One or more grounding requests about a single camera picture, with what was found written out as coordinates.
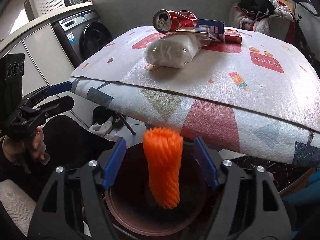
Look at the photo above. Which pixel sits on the crushed red soda can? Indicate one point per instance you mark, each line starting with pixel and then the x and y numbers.
pixel 166 21

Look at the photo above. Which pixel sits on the grey washing machine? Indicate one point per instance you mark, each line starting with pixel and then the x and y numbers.
pixel 81 35

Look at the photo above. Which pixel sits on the chair piled with clothes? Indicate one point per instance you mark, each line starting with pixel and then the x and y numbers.
pixel 270 17

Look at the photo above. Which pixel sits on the orange foam fruit net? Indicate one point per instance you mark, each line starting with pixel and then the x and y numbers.
pixel 163 151

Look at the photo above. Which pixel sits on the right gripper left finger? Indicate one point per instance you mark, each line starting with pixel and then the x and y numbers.
pixel 71 205

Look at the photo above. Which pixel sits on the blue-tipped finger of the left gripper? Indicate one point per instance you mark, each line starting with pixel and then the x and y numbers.
pixel 50 91

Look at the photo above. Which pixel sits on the white tissue pack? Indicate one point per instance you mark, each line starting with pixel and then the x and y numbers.
pixel 174 50

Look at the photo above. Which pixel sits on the clear plastic wrapper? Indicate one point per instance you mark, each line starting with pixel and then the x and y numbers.
pixel 203 34

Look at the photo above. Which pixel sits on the white slipper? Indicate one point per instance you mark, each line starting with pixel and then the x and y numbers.
pixel 101 130

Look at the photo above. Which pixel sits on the red cigarette box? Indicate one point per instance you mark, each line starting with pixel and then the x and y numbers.
pixel 232 36

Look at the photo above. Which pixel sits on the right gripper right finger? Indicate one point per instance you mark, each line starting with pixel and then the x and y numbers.
pixel 248 205

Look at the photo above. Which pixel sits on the white perforated air purifier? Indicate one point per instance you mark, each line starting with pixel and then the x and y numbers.
pixel 37 8

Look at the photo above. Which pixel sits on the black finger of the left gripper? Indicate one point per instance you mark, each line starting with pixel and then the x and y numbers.
pixel 51 109

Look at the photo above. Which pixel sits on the person's left hand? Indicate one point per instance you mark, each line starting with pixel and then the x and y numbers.
pixel 26 151

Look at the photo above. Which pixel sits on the blue cardboard box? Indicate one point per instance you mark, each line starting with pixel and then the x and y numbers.
pixel 215 27

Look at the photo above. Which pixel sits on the geometric pattern folded mat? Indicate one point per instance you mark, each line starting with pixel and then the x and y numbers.
pixel 217 124

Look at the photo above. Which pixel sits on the round trash bin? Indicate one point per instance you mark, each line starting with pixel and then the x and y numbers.
pixel 136 215

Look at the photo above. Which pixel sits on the white cartoon foam mat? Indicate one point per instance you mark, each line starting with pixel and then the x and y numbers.
pixel 261 74

